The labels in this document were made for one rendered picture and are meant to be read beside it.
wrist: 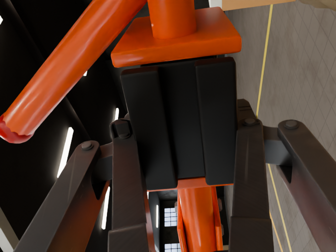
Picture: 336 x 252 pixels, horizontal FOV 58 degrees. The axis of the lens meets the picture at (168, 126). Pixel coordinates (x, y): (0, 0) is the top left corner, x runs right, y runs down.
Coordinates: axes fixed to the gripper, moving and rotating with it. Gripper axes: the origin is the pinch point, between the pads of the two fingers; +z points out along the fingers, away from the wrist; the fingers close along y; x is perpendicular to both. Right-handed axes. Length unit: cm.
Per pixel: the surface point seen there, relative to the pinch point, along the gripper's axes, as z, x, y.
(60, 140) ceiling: 496, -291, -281
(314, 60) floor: 263, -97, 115
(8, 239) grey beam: 179, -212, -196
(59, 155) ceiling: 474, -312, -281
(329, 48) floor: 236, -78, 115
